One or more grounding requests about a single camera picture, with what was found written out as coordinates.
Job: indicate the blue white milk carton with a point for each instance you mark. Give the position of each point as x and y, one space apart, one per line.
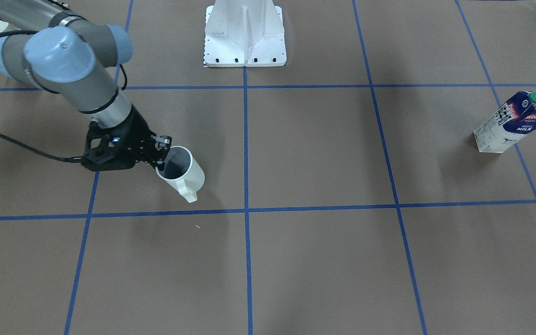
512 121

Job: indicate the white mug grey inside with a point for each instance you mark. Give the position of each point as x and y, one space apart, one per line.
182 172

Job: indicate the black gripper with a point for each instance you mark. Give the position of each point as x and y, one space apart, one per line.
140 133

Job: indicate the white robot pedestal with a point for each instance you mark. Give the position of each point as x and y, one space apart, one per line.
244 33

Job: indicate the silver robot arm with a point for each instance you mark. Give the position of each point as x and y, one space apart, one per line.
61 52

